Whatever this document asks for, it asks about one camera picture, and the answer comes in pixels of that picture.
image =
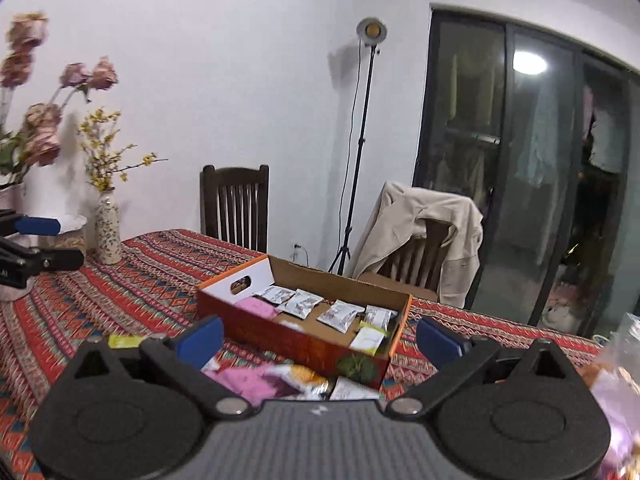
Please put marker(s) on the beige jacket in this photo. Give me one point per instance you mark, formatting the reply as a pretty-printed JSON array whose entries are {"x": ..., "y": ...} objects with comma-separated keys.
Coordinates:
[{"x": 400, "y": 220}]

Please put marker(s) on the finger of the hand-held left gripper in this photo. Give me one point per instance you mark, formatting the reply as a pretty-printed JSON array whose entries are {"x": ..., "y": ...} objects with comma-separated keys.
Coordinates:
[
  {"x": 50, "y": 260},
  {"x": 37, "y": 225}
]

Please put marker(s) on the dark wooden chair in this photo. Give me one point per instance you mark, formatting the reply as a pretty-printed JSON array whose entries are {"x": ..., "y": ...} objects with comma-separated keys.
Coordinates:
[{"x": 210, "y": 200}]

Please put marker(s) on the pale green snack packet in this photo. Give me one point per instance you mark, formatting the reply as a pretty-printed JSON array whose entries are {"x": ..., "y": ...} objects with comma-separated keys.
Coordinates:
[{"x": 367, "y": 339}]

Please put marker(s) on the yellow flower sprigs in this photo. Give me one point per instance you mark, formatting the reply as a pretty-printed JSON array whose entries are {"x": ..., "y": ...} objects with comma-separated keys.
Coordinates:
[{"x": 102, "y": 180}]

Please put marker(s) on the clear plastic bag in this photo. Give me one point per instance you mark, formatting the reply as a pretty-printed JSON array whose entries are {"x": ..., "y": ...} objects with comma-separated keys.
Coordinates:
[
  {"x": 620, "y": 410},
  {"x": 631, "y": 332}
]

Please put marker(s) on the light blue hanging garment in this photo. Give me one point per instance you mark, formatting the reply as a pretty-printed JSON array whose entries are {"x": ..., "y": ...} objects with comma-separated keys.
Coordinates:
[{"x": 540, "y": 145}]

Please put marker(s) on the pile of snack packets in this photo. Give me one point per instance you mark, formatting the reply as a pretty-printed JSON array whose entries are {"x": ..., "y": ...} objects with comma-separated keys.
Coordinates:
[{"x": 250, "y": 382}]

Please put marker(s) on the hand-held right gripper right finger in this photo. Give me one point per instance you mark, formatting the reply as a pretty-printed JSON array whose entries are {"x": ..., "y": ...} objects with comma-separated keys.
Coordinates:
[{"x": 440, "y": 342}]

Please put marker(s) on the pink snack packet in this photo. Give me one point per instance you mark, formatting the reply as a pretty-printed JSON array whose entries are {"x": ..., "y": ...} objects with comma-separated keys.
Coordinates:
[{"x": 255, "y": 306}]

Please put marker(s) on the small floral vase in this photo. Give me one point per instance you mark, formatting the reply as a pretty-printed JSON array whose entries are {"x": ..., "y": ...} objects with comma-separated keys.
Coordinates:
[{"x": 109, "y": 235}]

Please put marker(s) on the black light stand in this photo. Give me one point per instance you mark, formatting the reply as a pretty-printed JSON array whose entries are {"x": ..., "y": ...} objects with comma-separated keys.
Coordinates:
[{"x": 367, "y": 85}]

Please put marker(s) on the white wall socket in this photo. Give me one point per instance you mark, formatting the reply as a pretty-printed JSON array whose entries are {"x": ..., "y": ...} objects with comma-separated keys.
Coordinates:
[{"x": 296, "y": 248}]

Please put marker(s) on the dried pink flowers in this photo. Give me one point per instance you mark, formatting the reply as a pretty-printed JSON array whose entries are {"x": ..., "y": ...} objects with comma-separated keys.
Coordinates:
[{"x": 42, "y": 145}]

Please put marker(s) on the white hanging garment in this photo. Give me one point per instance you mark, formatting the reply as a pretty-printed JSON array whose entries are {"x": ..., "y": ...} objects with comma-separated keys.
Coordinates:
[{"x": 607, "y": 140}]

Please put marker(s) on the brown wooden chair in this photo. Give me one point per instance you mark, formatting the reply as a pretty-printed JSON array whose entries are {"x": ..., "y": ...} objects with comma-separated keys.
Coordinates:
[{"x": 415, "y": 260}]

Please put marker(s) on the clear container with white lid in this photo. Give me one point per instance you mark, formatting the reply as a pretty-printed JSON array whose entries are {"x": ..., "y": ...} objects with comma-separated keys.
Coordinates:
[{"x": 70, "y": 222}]

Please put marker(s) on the sliding glass door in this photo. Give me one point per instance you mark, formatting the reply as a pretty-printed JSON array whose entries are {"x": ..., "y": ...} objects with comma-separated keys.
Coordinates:
[{"x": 545, "y": 210}]

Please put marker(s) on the white snack packet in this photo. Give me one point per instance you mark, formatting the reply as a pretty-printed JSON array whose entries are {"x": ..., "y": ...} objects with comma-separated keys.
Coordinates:
[
  {"x": 377, "y": 316},
  {"x": 302, "y": 302},
  {"x": 277, "y": 294},
  {"x": 342, "y": 315}
]

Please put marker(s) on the orange cardboard box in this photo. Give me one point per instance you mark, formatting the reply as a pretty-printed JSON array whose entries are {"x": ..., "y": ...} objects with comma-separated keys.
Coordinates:
[{"x": 280, "y": 340}]

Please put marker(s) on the white pink bundle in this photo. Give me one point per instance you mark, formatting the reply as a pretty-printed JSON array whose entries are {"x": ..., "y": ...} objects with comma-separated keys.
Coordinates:
[{"x": 557, "y": 310}]

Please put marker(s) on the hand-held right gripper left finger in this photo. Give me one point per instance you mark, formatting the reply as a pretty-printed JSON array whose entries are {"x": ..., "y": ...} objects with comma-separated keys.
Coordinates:
[{"x": 202, "y": 340}]

